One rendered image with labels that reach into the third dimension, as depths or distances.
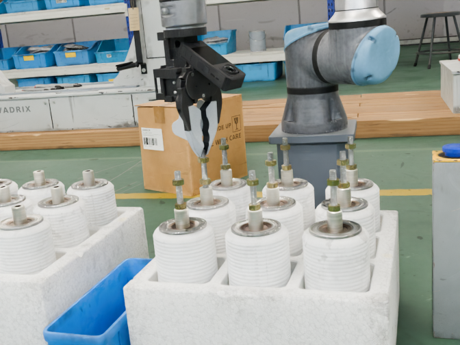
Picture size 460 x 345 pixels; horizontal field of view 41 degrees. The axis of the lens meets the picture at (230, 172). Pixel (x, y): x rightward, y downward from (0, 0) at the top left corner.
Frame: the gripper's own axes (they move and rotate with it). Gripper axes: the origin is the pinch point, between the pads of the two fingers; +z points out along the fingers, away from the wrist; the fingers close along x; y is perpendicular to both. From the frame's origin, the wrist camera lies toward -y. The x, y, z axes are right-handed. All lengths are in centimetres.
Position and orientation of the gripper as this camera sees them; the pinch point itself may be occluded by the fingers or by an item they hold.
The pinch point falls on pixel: (205, 148)
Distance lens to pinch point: 103.3
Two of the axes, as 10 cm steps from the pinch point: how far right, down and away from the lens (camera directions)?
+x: -6.9, 2.3, -6.9
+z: 0.8, 9.7, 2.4
